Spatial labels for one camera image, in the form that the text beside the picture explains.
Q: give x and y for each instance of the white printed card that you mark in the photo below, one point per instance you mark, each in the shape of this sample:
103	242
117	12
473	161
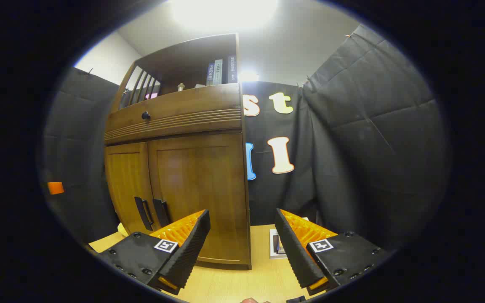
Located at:
275	244

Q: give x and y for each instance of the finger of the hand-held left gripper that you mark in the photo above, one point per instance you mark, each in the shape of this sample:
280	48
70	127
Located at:
56	188

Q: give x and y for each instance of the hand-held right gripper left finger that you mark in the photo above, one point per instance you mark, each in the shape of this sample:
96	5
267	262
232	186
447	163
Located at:
192	252

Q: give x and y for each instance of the large ceiling light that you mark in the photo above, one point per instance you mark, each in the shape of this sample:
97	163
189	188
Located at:
223	12

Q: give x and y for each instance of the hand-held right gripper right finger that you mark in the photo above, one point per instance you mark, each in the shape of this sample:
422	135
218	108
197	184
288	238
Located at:
295	252

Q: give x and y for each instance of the wooden cabinet door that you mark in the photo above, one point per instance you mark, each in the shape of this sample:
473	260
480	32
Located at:
200	176
126	181

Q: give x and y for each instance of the pale grey book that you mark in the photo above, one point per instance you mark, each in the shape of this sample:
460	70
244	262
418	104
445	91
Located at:
218	72

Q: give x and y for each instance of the black backdrop cloth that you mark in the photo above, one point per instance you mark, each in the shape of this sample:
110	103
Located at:
352	147

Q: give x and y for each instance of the wooden double-door shoe cabinet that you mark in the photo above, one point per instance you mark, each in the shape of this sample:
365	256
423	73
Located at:
175	126

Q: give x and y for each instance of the blue book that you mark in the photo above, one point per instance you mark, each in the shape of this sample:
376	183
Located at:
210	75

